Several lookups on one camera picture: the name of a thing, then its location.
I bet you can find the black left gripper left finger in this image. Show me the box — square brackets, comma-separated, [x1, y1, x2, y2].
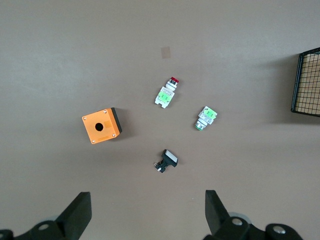
[0, 191, 92, 240]

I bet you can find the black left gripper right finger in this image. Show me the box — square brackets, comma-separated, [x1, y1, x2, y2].
[203, 190, 305, 240]

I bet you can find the brown tape patch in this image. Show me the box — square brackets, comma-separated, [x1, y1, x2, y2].
[160, 46, 172, 60]

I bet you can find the orange button enclosure box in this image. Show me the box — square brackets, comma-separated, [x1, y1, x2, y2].
[81, 107, 124, 145]

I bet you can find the green push button switch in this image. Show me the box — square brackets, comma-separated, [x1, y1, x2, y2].
[194, 105, 218, 132]

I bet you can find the red push button switch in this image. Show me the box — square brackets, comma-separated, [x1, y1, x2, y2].
[153, 76, 181, 110]

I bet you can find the black wire mesh rack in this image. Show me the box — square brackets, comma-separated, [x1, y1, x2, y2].
[290, 46, 320, 116]

